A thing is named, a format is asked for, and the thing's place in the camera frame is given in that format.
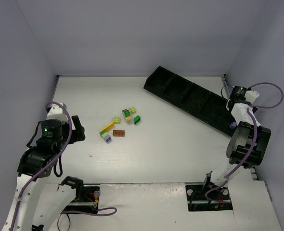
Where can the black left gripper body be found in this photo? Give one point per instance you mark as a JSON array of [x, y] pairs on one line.
[[77, 128]]

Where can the long yellow lego brick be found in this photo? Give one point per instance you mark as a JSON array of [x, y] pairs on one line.
[[107, 127]]

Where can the brown lego brick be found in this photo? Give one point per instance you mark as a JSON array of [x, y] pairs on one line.
[[118, 133]]

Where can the light green lego brick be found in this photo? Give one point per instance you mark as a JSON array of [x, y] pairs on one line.
[[132, 110], [116, 120]]

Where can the green yellow brown lego stack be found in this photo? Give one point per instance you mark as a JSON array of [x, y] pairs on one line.
[[127, 115]]

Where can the dark green curved lego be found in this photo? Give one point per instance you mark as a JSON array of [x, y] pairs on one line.
[[137, 119]]

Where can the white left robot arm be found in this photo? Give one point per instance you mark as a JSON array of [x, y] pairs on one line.
[[37, 164]]

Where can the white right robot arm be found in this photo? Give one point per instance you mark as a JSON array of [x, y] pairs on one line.
[[248, 143]]

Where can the black compartment sorting tray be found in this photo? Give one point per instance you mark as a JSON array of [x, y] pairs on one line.
[[192, 98]]

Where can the lavender lego in tray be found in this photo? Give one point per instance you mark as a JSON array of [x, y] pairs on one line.
[[233, 125]]

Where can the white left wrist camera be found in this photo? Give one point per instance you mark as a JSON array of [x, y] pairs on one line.
[[56, 112]]

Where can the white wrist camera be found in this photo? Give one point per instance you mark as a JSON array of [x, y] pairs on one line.
[[56, 112], [251, 96]]

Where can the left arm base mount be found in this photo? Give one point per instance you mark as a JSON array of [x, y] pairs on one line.
[[88, 201]]

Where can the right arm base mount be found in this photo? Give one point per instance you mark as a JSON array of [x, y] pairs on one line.
[[217, 200]]

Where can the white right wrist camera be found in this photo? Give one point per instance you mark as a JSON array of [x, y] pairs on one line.
[[251, 96]]

